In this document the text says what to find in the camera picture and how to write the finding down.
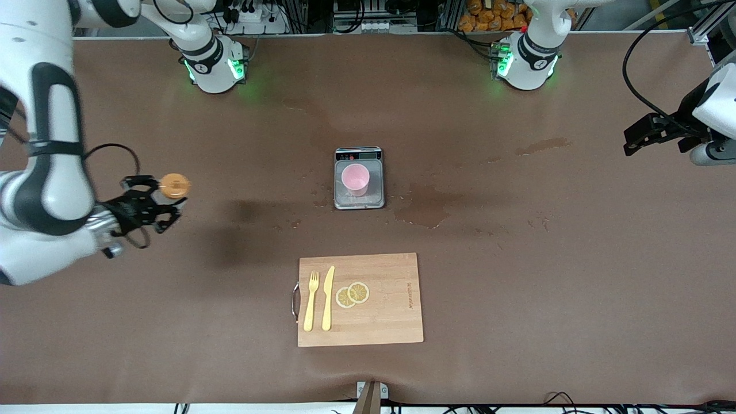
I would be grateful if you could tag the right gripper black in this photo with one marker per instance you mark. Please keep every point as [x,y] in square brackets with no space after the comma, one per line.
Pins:
[125,210]

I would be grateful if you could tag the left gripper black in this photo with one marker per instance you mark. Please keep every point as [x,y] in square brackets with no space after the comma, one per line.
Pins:
[682,117]

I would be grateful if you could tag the clear sauce bottle orange cap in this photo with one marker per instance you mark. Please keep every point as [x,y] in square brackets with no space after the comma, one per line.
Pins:
[175,186]

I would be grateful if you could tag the pink plastic cup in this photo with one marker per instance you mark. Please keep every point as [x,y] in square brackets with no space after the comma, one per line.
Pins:
[355,178]

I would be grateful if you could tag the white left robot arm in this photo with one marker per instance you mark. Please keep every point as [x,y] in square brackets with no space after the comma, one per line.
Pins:
[526,63]

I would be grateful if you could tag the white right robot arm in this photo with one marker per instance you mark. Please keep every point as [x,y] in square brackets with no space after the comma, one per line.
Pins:
[17,46]

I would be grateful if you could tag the orange snack packets pile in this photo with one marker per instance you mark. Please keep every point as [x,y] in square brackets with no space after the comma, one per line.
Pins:
[494,14]

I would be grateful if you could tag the yellow plastic fork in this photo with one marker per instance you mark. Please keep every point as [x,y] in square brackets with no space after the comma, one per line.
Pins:
[311,305]

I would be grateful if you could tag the yellow plastic knife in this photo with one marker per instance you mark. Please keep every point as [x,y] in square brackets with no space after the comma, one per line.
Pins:
[328,305]

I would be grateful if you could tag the white power strip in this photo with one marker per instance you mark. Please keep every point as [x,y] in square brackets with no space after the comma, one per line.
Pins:
[253,16]

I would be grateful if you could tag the silver digital kitchen scale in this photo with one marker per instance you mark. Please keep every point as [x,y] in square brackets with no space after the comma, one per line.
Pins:
[374,198]

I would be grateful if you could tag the lemon slice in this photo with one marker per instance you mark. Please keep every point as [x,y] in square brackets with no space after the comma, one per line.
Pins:
[360,291]

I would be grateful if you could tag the wooden cutting board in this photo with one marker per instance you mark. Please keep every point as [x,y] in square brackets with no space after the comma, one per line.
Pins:
[374,310]

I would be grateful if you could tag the aluminium frame profile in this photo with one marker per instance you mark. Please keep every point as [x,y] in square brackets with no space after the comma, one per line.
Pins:
[701,34]

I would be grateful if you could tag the metal table edge bracket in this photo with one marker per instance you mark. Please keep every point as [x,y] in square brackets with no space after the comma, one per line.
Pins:
[372,394]

